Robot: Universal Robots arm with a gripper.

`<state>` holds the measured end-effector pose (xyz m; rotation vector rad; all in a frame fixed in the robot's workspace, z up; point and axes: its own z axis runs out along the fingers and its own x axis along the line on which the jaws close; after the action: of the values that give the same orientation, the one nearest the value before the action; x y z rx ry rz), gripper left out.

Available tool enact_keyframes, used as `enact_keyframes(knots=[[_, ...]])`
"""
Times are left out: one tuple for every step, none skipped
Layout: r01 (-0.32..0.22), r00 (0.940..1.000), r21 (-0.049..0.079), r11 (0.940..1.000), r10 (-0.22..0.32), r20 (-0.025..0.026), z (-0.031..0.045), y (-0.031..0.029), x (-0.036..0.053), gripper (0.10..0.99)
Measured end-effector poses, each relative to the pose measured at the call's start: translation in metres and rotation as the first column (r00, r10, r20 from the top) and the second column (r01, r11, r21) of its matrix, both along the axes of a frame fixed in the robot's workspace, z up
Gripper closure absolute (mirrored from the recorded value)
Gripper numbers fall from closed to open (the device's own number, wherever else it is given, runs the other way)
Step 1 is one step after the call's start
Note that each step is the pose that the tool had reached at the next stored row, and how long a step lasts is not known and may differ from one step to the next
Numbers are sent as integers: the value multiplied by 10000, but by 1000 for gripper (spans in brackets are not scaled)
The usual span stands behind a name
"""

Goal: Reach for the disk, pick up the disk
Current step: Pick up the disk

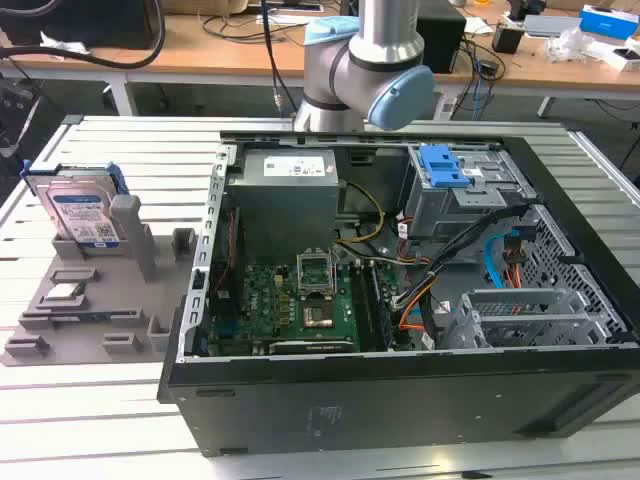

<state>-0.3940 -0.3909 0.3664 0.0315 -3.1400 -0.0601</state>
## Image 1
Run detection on hard disk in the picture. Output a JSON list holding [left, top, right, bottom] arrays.
[[19, 160, 131, 249]]

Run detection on grey metal disk bay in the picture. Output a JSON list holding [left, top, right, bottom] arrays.
[[442, 287, 632, 349]]

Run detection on large black box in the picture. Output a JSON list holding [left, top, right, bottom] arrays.
[[43, 0, 157, 50]]

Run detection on silver CPU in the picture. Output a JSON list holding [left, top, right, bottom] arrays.
[[47, 283, 84, 301]]

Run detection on grey parts rack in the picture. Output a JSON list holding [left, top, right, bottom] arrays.
[[0, 194, 199, 369]]

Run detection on grey power supply unit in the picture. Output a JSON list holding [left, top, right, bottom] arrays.
[[227, 148, 346, 252]]

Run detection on green motherboard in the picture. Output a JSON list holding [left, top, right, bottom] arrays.
[[207, 259, 416, 356]]

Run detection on metal socket cover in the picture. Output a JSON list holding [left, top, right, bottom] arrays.
[[296, 249, 336, 299]]

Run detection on CPU socket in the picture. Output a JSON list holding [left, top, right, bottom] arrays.
[[301, 303, 333, 330]]

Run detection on black graphics card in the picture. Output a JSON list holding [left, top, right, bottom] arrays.
[[268, 339, 354, 357]]

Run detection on installed RAM stick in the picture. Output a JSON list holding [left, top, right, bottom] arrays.
[[368, 266, 397, 351]]

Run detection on blue plastic drive latch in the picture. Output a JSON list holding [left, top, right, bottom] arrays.
[[419, 144, 472, 189]]

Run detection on white power strip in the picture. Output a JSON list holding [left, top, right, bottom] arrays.
[[433, 94, 459, 121]]

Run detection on black open PC case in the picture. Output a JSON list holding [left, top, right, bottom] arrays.
[[157, 130, 640, 457]]

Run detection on grey metal drive cage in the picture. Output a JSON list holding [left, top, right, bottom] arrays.
[[402, 145, 539, 242]]

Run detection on small black holder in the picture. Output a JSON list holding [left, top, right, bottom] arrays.
[[491, 25, 524, 55]]

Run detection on grey flat device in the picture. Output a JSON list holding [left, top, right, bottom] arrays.
[[521, 13, 584, 38]]

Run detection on clear plastic bag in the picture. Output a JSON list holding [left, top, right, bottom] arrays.
[[544, 26, 609, 64]]

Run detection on blue cardboard box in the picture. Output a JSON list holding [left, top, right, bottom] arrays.
[[579, 3, 640, 42]]

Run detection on white cardboard box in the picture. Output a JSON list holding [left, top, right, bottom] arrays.
[[601, 41, 640, 73]]

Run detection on thick black cable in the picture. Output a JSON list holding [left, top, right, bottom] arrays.
[[0, 0, 167, 70]]

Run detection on wooden desk white frame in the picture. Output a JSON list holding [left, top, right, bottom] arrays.
[[0, 10, 640, 119]]

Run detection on red wire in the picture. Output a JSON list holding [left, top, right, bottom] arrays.
[[209, 209, 239, 297]]

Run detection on black cable metal connector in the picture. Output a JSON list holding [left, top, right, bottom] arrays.
[[259, 0, 290, 114]]

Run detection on yellow power wires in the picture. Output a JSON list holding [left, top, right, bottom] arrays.
[[333, 180, 387, 246]]

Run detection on orange wire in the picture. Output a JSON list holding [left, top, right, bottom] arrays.
[[397, 289, 437, 334]]

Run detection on blue hanging cable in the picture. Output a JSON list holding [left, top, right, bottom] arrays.
[[471, 59, 490, 121]]

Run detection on black cable bundle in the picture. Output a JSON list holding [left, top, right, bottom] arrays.
[[389, 201, 532, 312]]

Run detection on light blue wire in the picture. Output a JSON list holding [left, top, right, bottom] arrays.
[[483, 231, 521, 290]]

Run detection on orange wires with black plug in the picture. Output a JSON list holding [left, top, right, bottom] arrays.
[[503, 238, 525, 289]]

